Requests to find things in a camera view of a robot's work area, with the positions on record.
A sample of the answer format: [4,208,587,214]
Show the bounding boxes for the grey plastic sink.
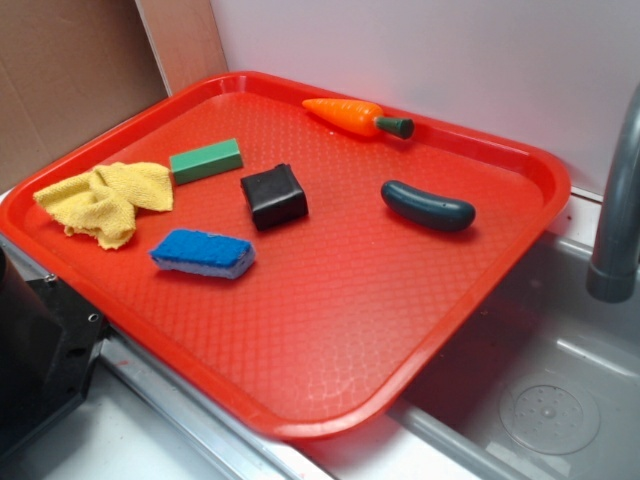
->
[1,191,639,479]

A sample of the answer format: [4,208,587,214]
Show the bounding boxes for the red plastic tray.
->
[1,72,570,439]

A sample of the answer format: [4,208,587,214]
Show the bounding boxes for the brown cardboard panel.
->
[1,1,227,191]

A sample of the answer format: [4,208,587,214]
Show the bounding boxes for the blue sponge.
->
[149,229,256,280]

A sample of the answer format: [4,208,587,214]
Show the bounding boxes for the grey faucet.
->
[586,91,639,303]

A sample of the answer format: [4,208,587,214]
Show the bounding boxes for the dark green plastic pickle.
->
[381,180,476,232]

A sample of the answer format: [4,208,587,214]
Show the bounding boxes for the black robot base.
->
[1,252,105,462]

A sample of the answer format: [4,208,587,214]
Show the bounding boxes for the black rubber block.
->
[240,164,309,231]

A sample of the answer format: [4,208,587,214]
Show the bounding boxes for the orange plastic carrot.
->
[302,98,415,140]

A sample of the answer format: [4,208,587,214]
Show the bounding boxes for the green rectangular block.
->
[170,139,244,185]

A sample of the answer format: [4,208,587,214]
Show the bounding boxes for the yellow cloth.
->
[33,162,174,250]

